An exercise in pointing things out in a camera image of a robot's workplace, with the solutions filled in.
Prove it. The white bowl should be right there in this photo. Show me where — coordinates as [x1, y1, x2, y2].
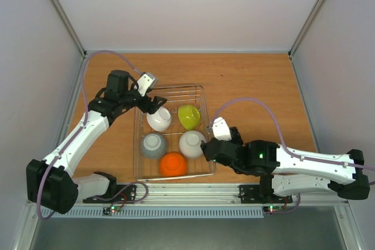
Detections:
[146, 107, 172, 132]
[179, 131, 206, 159]

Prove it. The yellow-green bowl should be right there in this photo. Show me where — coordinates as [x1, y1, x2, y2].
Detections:
[178, 105, 200, 131]

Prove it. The grey bowl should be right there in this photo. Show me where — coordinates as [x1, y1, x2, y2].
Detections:
[140, 132, 168, 159]

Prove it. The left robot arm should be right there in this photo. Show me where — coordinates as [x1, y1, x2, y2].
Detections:
[26, 70, 167, 214]

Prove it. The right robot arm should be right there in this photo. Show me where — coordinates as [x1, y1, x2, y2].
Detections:
[200, 127, 370, 201]

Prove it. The right circuit board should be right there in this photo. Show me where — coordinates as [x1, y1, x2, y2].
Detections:
[263, 205, 284, 214]

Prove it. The circuit board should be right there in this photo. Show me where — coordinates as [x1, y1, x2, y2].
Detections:
[263, 205, 284, 214]
[102, 206, 122, 215]

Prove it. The left circuit board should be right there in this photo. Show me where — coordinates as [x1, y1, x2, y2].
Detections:
[102, 206, 122, 215]

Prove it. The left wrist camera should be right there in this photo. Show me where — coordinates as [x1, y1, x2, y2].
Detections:
[137, 72, 158, 97]

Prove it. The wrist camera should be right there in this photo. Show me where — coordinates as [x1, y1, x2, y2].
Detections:
[210, 117, 231, 141]
[137, 72, 158, 97]

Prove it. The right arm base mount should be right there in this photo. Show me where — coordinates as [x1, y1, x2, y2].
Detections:
[238, 184, 293, 204]

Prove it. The wire dish rack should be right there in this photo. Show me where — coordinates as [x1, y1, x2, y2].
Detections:
[133, 84, 216, 181]

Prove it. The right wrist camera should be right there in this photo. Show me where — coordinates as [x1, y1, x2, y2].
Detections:
[210, 117, 231, 141]

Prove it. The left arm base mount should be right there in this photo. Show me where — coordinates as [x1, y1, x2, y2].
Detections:
[83, 184, 137, 204]

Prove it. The slotted cable duct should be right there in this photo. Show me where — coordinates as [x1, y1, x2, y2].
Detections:
[53, 206, 264, 220]

